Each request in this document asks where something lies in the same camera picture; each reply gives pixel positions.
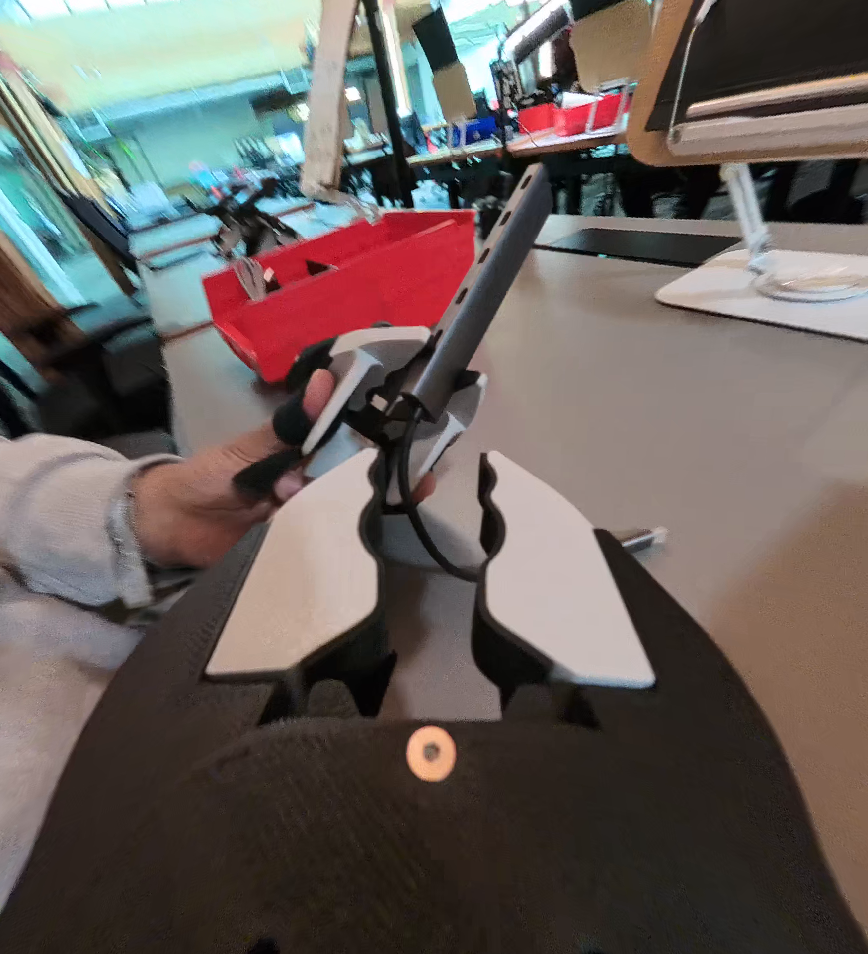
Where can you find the computer monitor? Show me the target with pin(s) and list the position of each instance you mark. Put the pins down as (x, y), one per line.
(776, 52)

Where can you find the white monitor stand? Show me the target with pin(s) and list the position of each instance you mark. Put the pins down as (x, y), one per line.
(814, 305)

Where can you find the person's left forearm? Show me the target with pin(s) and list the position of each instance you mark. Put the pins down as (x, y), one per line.
(31, 507)

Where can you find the red plastic bin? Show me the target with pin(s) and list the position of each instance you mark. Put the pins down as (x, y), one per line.
(374, 298)

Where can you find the silver usb plug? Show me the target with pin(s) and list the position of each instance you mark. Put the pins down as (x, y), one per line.
(639, 535)

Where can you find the black pole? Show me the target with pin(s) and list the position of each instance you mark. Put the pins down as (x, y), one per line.
(389, 97)

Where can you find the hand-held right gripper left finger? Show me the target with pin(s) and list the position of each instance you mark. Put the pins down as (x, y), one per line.
(314, 589)

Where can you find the grey desk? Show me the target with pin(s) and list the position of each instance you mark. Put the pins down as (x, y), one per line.
(665, 417)

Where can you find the grey usb hub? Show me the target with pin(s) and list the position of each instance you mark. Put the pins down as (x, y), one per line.
(478, 291)

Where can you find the person's grey hoodie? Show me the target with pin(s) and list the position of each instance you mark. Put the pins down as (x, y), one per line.
(1, 745)

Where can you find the black desk mat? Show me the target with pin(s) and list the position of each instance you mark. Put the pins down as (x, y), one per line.
(627, 244)

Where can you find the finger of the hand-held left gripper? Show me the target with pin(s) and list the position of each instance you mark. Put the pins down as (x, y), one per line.
(465, 406)
(385, 346)

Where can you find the black office chair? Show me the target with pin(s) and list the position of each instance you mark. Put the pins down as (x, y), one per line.
(113, 358)

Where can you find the person's left hand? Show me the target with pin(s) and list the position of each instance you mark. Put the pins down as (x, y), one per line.
(203, 507)

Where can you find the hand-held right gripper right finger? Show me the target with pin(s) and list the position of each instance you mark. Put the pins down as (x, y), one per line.
(560, 596)

